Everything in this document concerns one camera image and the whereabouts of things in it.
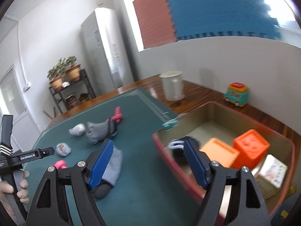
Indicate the teal binder clip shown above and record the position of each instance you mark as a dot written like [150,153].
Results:
[169,124]

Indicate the brown patterned pot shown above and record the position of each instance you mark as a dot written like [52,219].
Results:
[71,102]

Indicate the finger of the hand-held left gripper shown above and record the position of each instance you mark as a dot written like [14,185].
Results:
[35,154]

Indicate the small pink sock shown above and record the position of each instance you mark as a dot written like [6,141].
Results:
[60,164]

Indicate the red foam mat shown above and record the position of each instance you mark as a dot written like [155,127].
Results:
[152,23]

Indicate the white door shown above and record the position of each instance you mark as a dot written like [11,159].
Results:
[14,103]

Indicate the white plastic jug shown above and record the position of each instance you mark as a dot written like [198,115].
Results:
[174,87]

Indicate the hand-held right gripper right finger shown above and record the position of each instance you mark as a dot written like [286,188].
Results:
[195,164]

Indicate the grey and black sock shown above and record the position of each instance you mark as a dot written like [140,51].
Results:
[96,131]

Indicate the blue foam mat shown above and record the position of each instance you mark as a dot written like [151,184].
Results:
[218,7]

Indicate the white patterned toy block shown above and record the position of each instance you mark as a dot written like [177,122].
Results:
[271,171]

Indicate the person's left hand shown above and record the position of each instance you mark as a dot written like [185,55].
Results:
[22,183]

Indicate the grey sock with dark toe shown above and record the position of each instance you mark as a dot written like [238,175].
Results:
[115,167]

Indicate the green cutting mat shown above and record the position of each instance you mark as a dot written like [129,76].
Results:
[141,113]

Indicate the light orange toy block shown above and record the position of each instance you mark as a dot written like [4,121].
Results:
[221,153]

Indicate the white balled sock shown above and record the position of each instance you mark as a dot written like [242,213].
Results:
[77,129]

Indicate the red storage container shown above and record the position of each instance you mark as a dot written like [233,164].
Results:
[218,113]

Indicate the potted plant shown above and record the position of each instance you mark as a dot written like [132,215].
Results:
[72,69]
[56,75]

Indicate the black and white sock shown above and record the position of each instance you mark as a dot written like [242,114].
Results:
[178,144]

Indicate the grey balled sock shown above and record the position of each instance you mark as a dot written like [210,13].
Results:
[63,149]

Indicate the teal toy bus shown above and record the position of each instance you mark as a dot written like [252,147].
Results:
[236,95]

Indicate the black metal shelf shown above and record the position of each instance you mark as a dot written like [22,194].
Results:
[87,84]

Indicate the white standing air conditioner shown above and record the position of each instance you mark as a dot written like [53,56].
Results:
[105,47]

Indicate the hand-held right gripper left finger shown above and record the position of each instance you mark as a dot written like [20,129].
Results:
[101,164]

